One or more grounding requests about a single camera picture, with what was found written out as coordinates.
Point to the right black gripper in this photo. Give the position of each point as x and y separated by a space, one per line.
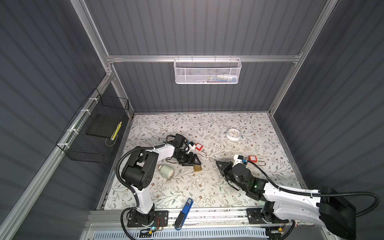
223 169

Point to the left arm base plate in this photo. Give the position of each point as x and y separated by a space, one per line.
153 219

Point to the white round clock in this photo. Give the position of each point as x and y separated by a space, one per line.
233 134

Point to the black pad in basket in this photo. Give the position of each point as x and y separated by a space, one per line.
102 126

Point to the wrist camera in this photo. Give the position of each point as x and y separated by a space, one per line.
190 146
238 159

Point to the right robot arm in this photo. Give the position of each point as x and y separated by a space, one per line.
325 207

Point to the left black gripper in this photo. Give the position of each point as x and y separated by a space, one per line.
187 162

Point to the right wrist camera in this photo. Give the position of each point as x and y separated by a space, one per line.
238 159

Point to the white wire mesh basket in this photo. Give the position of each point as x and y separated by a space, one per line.
210 71

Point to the black wire basket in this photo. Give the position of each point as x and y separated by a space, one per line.
78 146

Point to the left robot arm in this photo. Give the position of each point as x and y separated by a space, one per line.
136 168

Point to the red padlock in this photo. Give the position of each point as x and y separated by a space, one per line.
255 160
200 150

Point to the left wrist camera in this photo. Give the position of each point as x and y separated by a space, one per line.
190 146

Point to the blue black utility knife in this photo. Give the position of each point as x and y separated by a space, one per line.
178 224

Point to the coloured marker pack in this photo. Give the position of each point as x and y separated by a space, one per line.
304 224

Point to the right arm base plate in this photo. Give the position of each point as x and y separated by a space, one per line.
256 216

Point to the brass padlock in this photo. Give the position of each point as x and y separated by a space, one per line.
197 168

